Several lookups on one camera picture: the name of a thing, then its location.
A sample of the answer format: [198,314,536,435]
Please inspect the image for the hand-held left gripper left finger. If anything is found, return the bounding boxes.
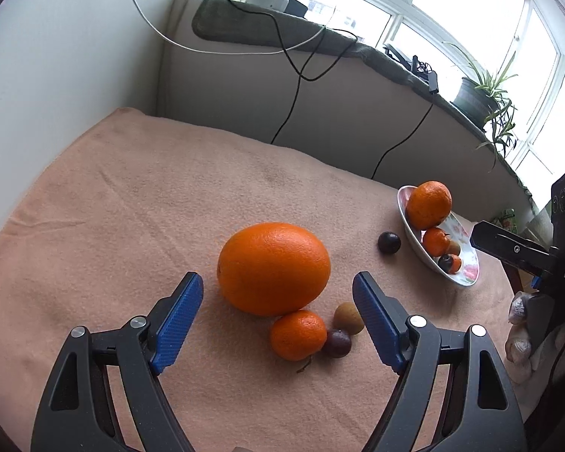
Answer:
[31,270,204,452]

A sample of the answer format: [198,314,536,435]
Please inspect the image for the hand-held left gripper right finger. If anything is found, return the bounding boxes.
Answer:
[352,270,528,452]

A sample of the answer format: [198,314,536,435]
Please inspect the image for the white floral plate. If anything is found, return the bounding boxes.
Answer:
[397,185,480,288]

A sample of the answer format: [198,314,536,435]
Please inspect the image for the medium mandarin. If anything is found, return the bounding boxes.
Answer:
[270,310,328,362]
[422,227,452,257]

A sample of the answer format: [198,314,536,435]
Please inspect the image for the large round orange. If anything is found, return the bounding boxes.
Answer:
[406,181,453,231]

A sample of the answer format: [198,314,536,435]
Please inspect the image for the large oval orange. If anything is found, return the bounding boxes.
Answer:
[217,222,331,317]

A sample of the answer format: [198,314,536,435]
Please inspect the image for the person's right hand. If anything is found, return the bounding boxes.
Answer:
[505,291,536,384]

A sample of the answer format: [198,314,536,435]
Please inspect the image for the green printed bag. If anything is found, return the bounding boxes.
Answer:
[494,209,519,231]

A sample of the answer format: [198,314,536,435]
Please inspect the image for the pink blanket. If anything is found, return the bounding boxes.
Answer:
[0,107,528,452]

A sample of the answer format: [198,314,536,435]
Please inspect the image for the potted spider plant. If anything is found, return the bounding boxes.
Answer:
[445,42,519,170]

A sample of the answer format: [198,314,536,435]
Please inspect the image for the grey flat device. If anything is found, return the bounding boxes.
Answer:
[383,43,434,76]

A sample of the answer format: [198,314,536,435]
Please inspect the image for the white cabinet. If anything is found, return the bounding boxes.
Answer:
[0,0,189,269]

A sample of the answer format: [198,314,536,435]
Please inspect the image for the grey windowsill cloth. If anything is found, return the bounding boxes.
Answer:
[191,0,542,208]

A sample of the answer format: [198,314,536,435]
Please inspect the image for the black cable with inline box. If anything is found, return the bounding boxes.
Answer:
[372,70,440,180]

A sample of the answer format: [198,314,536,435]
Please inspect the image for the black looped cable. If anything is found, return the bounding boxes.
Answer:
[215,0,359,144]

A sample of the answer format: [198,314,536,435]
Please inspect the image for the white window frame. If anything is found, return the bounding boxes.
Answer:
[264,0,565,203]

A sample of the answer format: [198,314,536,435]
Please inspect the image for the white cable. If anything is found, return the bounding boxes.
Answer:
[120,0,325,55]

